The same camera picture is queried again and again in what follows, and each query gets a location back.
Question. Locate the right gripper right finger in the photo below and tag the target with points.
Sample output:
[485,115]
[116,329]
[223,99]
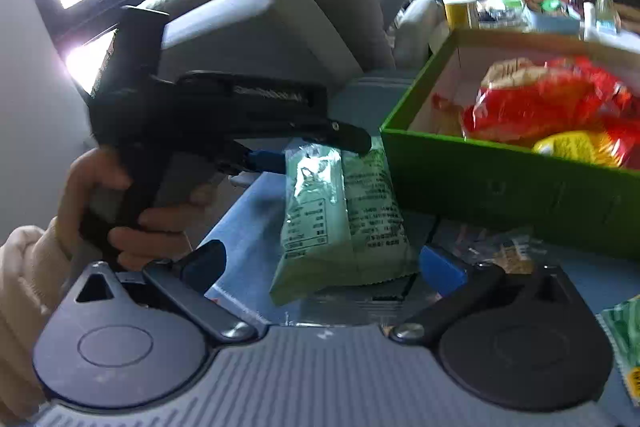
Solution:
[462,288]

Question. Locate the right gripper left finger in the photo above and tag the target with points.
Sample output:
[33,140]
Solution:
[184,284]

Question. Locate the light green snack bag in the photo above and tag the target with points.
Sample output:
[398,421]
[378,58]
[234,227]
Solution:
[342,224]

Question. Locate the red snack bag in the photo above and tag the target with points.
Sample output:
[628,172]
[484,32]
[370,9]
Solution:
[568,107]

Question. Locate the person's left hand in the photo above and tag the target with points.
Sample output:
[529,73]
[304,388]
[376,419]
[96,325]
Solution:
[161,232]

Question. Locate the blue striped cloth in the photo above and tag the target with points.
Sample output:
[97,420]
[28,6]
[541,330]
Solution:
[498,350]

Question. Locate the small clear bread packet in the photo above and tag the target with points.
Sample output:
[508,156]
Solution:
[515,251]

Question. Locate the green cardboard box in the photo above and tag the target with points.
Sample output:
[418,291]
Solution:
[504,186]

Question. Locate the grey sofa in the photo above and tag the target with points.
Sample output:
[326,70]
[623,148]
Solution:
[316,41]

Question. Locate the yellow tin can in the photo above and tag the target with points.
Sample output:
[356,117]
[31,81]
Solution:
[461,14]

